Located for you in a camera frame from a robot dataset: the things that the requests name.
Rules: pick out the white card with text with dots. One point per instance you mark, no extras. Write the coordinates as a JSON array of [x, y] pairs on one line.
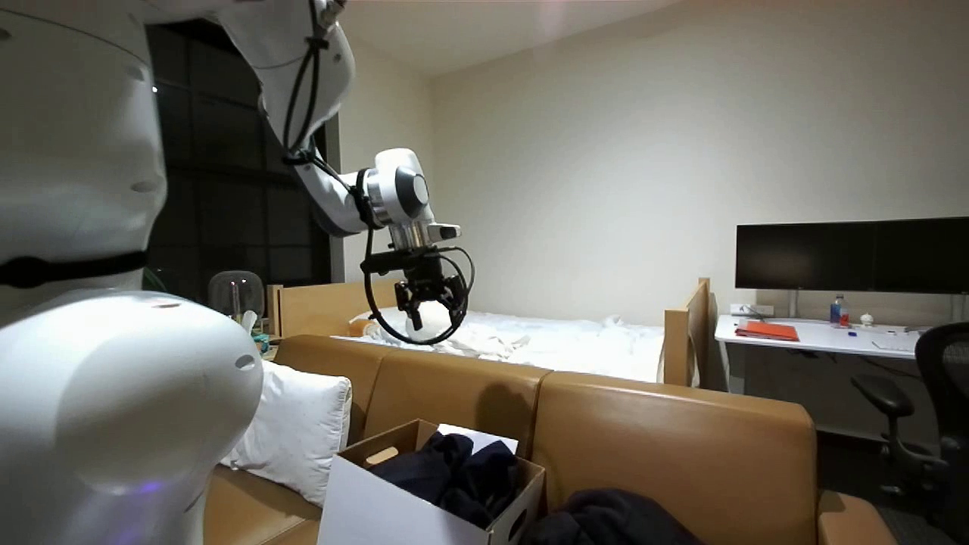
[[486, 441]]

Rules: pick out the cardboard box with white outside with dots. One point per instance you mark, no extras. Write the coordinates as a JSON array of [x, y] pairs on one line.
[[374, 509]]

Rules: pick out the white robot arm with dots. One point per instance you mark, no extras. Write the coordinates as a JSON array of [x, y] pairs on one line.
[[100, 404]]

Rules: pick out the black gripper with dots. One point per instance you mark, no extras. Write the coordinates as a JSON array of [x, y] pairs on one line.
[[416, 269]]

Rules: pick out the white desk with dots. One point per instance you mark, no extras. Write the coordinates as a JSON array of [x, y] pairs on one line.
[[818, 338]]

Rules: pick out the black office chair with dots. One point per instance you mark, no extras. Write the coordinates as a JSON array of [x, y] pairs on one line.
[[943, 404]]

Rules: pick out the small white desk object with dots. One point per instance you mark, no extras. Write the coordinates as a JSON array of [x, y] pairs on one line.
[[865, 320]]

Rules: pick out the dark window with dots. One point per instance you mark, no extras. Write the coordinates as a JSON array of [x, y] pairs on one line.
[[231, 182]]

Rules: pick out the tan leather sofa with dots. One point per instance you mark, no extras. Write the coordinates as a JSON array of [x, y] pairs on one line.
[[666, 442]]

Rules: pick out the black cloth garment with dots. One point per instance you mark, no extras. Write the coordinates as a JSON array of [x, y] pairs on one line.
[[454, 479]]

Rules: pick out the grey round chair back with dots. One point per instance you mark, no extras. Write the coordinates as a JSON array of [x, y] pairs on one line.
[[233, 291]]

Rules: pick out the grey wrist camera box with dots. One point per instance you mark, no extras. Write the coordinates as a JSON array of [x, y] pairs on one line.
[[441, 234]]

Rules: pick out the blue bottle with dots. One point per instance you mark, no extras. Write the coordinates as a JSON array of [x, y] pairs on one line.
[[836, 309]]

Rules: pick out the small grey desk box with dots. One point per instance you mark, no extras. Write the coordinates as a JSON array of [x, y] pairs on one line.
[[752, 309]]

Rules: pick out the white mattress bedding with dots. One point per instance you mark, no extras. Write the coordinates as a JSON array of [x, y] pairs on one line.
[[564, 343]]

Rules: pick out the black wide monitor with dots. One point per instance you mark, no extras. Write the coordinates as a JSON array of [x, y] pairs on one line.
[[849, 255]]

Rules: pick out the white pillow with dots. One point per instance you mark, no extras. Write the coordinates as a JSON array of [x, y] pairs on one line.
[[291, 428]]

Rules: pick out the wooden bed frame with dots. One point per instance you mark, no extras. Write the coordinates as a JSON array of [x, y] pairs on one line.
[[679, 343]]

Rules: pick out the orange flat item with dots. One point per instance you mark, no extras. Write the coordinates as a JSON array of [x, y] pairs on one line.
[[767, 330]]

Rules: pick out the black cloth heap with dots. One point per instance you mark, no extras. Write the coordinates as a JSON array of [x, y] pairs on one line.
[[608, 518]]

